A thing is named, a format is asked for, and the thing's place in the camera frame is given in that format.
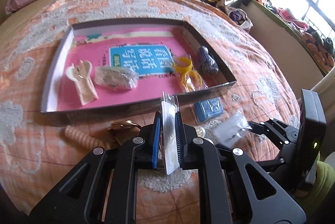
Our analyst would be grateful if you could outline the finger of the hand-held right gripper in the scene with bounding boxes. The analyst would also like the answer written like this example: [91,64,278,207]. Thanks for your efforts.
[251,145,299,172]
[247,118,299,146]

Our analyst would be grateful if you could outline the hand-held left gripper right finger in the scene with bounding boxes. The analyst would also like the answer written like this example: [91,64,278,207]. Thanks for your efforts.
[174,112,307,224]

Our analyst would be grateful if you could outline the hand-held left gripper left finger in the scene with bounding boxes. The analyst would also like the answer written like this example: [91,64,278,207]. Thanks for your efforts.
[29,111,163,224]

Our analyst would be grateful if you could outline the clear bag of white clips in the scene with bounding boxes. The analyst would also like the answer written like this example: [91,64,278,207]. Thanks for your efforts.
[160,91,181,183]

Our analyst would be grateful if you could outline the small clear plastic bag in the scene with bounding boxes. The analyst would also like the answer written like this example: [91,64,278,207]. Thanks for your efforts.
[213,109,249,147]

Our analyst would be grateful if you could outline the shallow grey cardboard box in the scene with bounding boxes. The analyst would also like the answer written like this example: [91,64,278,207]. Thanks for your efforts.
[40,18,237,127]

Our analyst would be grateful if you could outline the bagged yellow rings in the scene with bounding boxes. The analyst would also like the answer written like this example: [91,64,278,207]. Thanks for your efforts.
[171,56,209,92]

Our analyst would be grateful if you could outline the bagged white comb clip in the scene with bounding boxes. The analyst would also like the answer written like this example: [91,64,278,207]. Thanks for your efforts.
[94,65,139,90]

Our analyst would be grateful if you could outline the cream hair claw clip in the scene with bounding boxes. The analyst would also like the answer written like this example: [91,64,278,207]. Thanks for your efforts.
[65,60,99,106]

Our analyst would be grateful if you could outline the person's right forearm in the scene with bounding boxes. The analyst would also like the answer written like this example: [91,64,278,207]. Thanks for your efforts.
[301,153,335,199]

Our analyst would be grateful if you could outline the brown hair clip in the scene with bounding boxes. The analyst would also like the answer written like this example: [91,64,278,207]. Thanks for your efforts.
[108,120,143,146]

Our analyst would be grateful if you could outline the small blue packet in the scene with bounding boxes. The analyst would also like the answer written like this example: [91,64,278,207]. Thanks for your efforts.
[193,99,225,124]

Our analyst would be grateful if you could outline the orange quilt with white clouds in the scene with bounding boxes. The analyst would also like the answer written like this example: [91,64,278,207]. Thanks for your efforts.
[0,0,302,224]

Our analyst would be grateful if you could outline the clothes on windowsill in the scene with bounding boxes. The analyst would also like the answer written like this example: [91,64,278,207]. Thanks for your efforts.
[251,0,335,76]

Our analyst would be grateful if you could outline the bag with purple clothing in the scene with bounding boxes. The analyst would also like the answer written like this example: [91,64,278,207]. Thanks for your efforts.
[226,8,254,31]

